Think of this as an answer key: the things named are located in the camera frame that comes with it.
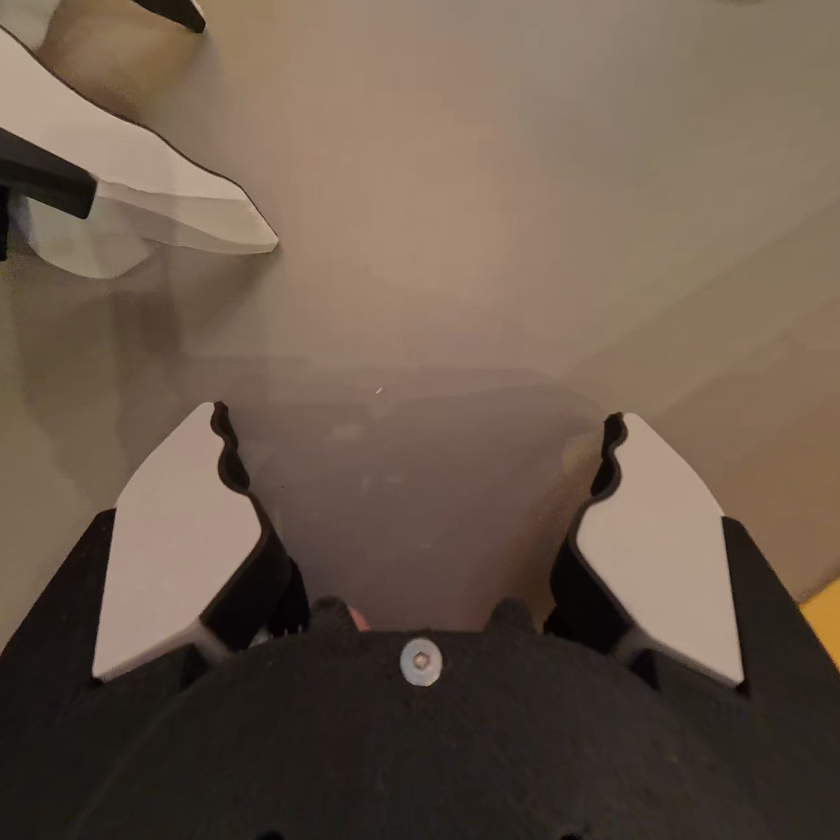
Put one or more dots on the yellow plastic compartment tray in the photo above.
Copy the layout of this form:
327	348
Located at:
825	623

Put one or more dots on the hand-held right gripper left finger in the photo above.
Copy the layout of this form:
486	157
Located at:
177	525

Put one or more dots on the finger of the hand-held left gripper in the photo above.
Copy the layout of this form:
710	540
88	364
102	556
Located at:
131	164
177	13

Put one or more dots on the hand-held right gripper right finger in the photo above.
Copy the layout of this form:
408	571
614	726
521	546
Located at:
663	544

